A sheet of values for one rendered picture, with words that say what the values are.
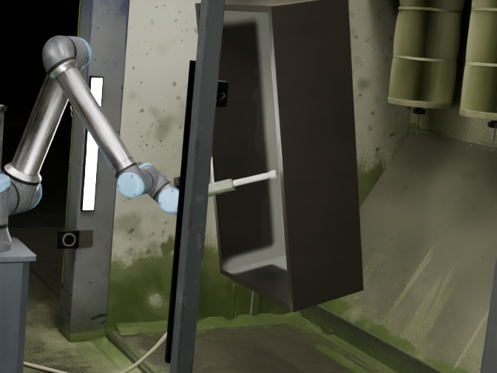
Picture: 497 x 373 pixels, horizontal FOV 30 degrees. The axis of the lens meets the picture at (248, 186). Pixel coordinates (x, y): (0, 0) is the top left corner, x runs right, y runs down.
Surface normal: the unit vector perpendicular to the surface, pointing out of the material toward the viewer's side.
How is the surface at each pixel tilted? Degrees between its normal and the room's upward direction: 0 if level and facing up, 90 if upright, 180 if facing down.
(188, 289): 90
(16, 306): 90
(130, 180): 94
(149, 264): 90
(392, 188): 57
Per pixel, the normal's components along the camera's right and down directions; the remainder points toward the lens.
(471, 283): -0.69, -0.54
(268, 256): 0.51, 0.18
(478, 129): -0.88, -0.01
